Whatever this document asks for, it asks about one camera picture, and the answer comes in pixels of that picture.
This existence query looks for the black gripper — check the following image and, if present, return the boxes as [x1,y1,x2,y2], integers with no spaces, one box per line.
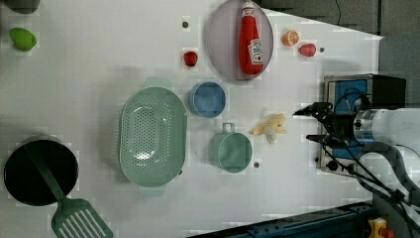
[293,102,357,148]

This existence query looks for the peeled plush banana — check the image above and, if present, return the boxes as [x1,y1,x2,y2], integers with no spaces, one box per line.
[250,113,287,144]

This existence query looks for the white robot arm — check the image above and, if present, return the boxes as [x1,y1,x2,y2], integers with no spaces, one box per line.
[294,102,419,211]

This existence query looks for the black toaster oven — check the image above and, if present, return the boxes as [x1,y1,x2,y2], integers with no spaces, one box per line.
[319,74,406,177]

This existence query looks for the large red strawberry toy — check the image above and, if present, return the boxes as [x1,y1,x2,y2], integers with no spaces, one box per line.
[299,44,316,58]

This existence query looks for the orange slice toy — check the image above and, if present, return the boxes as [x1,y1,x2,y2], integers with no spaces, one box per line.
[281,30,300,47]

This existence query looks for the red ketchup bottle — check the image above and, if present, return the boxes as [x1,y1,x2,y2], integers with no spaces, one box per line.
[238,0,263,75]

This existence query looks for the yellow red emergency button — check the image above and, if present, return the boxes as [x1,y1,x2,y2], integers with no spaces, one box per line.
[368,218,395,238]

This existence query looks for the blue bowl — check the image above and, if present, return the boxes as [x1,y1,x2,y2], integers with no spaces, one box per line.
[188,81,226,118]

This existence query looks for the grey round plate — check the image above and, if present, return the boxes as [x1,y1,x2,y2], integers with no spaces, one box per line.
[206,0,274,80]

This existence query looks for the small red strawberry toy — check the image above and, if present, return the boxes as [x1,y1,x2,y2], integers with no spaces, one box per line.
[183,52,198,67]

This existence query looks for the green oval colander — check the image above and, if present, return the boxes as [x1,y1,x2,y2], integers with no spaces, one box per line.
[119,77,188,197]

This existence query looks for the green spatula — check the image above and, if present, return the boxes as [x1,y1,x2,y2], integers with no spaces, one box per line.
[26,150,114,238]

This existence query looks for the black pot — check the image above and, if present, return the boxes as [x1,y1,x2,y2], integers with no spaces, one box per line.
[3,136,78,206]

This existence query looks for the green pear toy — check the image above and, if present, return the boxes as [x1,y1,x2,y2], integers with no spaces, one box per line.
[9,28,37,52]

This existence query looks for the black cylinder cup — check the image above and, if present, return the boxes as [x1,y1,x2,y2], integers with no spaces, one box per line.
[4,0,41,14]

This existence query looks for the green cup with handle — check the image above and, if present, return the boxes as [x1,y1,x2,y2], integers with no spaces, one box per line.
[208,122,253,174]

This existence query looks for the blue metal frame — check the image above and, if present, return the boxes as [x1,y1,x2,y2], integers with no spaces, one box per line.
[189,202,376,238]

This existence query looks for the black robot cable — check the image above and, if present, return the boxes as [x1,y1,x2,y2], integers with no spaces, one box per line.
[321,90,420,232]

